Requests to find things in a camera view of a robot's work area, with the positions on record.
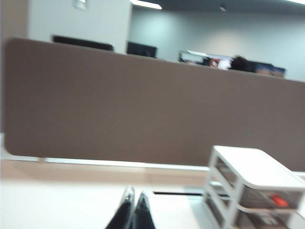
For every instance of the black computer monitor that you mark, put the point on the black computer monitor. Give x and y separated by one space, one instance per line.
83 43
141 49

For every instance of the lit computer monitor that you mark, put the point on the lit computer monitor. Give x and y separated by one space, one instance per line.
195 58
269 69

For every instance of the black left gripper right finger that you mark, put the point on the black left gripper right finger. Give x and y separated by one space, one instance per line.
144 214

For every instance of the white partition foot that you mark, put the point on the white partition foot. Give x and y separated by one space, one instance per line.
42 160

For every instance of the clear plastic container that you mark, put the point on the clear plastic container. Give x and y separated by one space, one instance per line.
259 220

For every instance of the long ceiling light strip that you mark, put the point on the long ceiling light strip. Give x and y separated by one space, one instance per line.
145 4

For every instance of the brown desk partition panel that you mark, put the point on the brown desk partition panel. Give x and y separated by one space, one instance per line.
119 107

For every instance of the dark-haired person head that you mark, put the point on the dark-haired person head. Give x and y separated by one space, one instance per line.
239 64

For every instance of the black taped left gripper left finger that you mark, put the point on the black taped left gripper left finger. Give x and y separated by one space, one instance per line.
121 217

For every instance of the white plastic drawer cabinet frame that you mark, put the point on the white plastic drawer cabinet frame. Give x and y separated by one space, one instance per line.
257 164

